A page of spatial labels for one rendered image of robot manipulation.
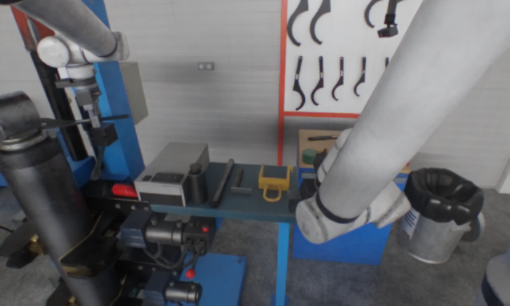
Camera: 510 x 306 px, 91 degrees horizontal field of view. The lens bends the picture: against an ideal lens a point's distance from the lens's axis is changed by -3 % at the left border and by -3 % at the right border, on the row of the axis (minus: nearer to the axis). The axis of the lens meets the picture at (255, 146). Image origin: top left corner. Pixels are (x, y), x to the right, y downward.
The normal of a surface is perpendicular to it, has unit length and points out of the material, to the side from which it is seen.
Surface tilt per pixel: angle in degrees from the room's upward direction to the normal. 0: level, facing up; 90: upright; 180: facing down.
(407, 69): 89
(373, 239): 90
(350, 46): 90
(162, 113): 90
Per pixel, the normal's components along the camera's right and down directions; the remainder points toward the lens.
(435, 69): -0.61, 0.53
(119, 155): -0.14, 0.48
